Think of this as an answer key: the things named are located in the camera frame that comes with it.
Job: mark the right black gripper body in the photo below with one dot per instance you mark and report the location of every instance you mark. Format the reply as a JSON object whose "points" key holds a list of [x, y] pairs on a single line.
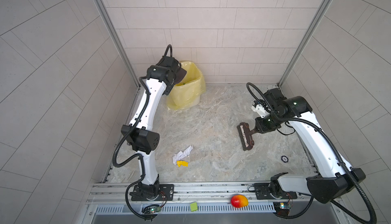
{"points": [[267, 123]]}

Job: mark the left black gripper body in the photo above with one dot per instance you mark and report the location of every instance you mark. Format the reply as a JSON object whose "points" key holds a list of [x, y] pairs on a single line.
{"points": [[178, 74]]}

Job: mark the dark brown dustpan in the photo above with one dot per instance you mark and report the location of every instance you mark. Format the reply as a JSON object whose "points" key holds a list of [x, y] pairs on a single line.
{"points": [[180, 74]]}

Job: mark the brown hand brush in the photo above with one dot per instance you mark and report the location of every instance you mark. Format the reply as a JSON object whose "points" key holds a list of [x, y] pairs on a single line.
{"points": [[245, 135]]}

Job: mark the yellow bagged trash bin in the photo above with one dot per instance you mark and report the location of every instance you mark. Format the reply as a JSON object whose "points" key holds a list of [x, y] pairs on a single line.
{"points": [[188, 92]]}

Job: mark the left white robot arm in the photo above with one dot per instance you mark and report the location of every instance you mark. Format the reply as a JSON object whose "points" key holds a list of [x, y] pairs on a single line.
{"points": [[138, 133]]}

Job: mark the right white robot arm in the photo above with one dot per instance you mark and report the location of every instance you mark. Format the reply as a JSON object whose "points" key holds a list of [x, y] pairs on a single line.
{"points": [[336, 176]]}

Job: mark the red yellow toy mango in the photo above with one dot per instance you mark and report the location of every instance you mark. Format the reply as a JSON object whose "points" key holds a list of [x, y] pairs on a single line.
{"points": [[239, 201]]}

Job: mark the white paper scrap long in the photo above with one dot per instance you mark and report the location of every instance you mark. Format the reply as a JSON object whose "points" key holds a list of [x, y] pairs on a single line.
{"points": [[186, 152]]}

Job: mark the right circuit board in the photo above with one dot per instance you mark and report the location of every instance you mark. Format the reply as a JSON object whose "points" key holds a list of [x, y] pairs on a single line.
{"points": [[282, 208]]}

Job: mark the circuit board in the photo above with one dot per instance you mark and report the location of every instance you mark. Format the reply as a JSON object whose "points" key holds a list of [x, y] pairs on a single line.
{"points": [[282, 208], [151, 209]]}

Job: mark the white paper scrap left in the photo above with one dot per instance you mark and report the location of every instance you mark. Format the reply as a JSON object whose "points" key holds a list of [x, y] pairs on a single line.
{"points": [[177, 157]]}

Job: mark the yellow paper scrap left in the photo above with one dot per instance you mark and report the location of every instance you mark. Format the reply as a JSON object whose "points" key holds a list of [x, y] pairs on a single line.
{"points": [[182, 163]]}

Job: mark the green foam cube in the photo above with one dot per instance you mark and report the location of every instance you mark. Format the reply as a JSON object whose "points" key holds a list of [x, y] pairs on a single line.
{"points": [[193, 207]]}

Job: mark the left circuit board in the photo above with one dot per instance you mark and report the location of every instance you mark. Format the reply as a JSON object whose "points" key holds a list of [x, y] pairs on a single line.
{"points": [[151, 209]]}

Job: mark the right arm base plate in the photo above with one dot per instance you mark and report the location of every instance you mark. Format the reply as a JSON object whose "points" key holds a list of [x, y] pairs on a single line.
{"points": [[263, 191]]}

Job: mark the aluminium rail frame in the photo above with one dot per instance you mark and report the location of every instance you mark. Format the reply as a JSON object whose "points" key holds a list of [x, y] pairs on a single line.
{"points": [[106, 204]]}

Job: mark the vertical aluminium corner post left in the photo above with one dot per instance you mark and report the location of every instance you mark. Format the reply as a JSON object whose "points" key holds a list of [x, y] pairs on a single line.
{"points": [[114, 35]]}

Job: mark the vertical aluminium corner post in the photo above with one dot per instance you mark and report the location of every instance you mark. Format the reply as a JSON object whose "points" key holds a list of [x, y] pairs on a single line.
{"points": [[114, 35], [324, 5]]}

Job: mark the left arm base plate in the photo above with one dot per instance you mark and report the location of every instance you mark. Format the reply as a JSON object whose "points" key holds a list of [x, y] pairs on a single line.
{"points": [[166, 191]]}

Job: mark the vertical aluminium corner post right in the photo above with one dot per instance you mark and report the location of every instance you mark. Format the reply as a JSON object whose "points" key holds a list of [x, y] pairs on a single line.
{"points": [[324, 5]]}

